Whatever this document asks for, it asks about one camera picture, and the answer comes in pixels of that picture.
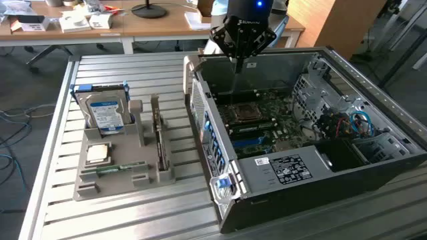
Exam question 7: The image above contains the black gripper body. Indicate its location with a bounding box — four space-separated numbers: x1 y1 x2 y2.
223 0 273 51

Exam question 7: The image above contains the graphics card with metal bracket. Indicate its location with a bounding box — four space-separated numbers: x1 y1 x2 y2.
149 93 172 173

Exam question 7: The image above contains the white paper booklet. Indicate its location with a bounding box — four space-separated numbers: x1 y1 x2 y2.
184 11 213 31

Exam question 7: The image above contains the brown cardboard box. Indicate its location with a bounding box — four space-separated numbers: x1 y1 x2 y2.
196 0 216 18

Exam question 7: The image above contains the wooden desk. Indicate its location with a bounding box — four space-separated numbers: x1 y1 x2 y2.
121 0 307 55
0 0 134 55

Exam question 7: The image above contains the black lamp base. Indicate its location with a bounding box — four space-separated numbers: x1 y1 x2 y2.
130 0 168 19

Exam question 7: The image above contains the wooden cabinet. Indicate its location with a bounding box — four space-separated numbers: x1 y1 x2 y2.
285 0 388 61

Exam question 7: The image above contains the metal CPU socket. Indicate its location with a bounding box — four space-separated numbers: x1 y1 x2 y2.
229 102 264 123

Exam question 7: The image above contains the green motherboard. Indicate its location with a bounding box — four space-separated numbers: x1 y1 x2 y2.
215 89 321 161

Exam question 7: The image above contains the dark installed RAM stick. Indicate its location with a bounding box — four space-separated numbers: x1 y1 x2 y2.
229 121 277 133

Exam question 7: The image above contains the white box with black label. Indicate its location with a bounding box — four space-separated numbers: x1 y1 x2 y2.
88 13 113 30

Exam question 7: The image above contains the blue expansion slot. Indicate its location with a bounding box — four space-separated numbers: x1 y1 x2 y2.
232 137 268 148

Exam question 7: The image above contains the black chair base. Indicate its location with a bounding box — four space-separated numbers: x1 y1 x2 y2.
25 44 74 74

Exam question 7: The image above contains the grey printed parts rack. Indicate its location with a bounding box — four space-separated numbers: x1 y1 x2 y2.
72 99 177 202

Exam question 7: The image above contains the grey power supply unit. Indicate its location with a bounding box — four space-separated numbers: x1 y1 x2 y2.
237 146 335 193

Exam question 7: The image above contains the silver disk bay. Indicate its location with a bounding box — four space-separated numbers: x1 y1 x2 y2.
351 132 411 165

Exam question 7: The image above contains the blue card latch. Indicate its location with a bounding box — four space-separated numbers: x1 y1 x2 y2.
215 176 235 188

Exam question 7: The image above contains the white box with black lid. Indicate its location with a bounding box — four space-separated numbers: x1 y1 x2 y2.
16 14 50 32

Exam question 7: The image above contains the silver CPU chip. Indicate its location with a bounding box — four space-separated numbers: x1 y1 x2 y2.
85 144 110 163

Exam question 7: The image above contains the green RAM stick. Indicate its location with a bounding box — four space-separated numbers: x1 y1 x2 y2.
81 161 148 175

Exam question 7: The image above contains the black open PC case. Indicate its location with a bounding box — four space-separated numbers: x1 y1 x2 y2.
181 45 427 235

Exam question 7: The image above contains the clear plastic bag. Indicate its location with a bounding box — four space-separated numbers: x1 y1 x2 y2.
0 0 34 16

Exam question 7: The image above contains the red wire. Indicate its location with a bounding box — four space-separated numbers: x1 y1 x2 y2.
336 117 348 137

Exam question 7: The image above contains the white box with tape ring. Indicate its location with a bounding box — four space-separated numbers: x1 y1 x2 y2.
58 12 92 33

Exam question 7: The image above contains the blue data wire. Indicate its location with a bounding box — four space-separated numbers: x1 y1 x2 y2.
349 111 375 137

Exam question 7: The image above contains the hard disk with blue bracket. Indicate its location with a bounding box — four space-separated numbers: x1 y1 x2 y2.
69 81 132 137

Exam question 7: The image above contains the white floor cable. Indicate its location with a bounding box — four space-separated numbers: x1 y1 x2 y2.
0 103 56 119

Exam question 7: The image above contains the blue floor cable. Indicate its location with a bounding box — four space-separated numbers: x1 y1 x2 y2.
0 113 33 213

